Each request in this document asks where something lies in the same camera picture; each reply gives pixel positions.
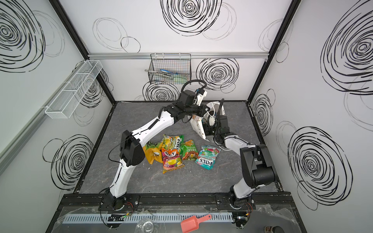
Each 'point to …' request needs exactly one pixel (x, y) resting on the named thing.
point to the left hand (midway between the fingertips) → (210, 109)
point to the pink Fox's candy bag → (172, 159)
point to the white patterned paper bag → (197, 122)
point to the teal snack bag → (207, 156)
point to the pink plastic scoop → (192, 224)
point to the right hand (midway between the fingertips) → (202, 126)
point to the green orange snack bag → (189, 150)
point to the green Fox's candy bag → (173, 142)
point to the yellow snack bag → (153, 152)
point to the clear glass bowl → (144, 225)
